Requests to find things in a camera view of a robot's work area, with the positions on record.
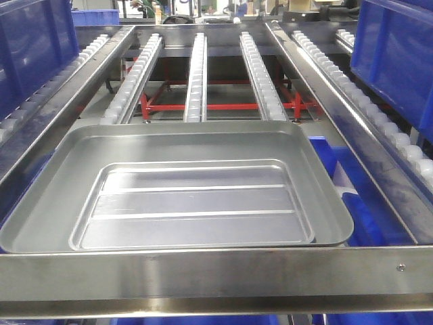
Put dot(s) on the small silver ridged tray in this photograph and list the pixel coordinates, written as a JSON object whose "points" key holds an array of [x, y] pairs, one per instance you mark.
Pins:
{"points": [[191, 204]]}

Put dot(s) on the large silver tray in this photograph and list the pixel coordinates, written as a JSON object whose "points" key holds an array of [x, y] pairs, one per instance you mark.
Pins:
{"points": [[44, 219]]}

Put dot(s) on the blue bin below rack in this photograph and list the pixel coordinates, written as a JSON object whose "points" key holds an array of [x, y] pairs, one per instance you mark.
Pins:
{"points": [[375, 224]]}

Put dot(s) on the blue bin upper right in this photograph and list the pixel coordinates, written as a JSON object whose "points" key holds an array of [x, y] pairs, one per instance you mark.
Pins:
{"points": [[393, 56]]}

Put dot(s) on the blue bin upper left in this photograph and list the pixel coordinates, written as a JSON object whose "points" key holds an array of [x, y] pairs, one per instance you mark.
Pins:
{"points": [[38, 40]]}

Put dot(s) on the middle roller rail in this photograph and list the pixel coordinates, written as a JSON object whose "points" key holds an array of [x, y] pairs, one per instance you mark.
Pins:
{"points": [[196, 99]]}

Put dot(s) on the right centre roller rail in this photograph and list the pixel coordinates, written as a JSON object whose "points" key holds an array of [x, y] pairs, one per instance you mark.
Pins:
{"points": [[267, 98]]}

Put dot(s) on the red metal floor frame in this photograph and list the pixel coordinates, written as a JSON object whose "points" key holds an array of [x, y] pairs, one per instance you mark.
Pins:
{"points": [[229, 88]]}

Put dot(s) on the left centre roller rail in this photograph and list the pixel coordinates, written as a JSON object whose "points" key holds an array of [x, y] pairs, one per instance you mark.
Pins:
{"points": [[122, 107]]}

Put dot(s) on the far right roller rail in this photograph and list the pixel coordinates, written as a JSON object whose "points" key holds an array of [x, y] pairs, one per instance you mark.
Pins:
{"points": [[410, 152]]}

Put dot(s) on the stainless steel rack frame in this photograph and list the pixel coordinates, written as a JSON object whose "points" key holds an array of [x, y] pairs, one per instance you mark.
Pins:
{"points": [[294, 279]]}

